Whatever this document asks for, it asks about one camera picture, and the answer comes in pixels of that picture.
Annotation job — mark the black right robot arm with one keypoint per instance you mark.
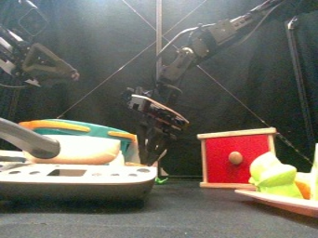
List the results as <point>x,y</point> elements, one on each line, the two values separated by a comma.
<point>219,32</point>

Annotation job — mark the cream toy eggshell half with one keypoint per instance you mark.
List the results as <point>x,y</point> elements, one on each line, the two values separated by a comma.
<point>79,150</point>

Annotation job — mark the small green object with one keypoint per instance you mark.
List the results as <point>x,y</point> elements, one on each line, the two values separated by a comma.
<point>161,180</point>

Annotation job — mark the teal toy pan orange trim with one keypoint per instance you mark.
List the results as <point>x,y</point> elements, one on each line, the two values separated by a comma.
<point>95,128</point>

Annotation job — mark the red wooden drawer box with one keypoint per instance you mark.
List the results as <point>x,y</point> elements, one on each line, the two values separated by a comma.
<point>248,155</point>

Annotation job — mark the green plush toy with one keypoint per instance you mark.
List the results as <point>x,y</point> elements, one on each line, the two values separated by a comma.
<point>272,176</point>

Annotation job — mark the pink plastic tray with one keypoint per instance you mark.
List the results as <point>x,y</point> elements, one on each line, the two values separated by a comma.
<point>290,203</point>

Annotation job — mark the vertical metal frame pole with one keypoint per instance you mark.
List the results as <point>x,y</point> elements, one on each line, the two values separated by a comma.
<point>159,18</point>

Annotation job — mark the black curved frame post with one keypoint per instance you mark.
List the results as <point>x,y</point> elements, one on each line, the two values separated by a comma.
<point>294,62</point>

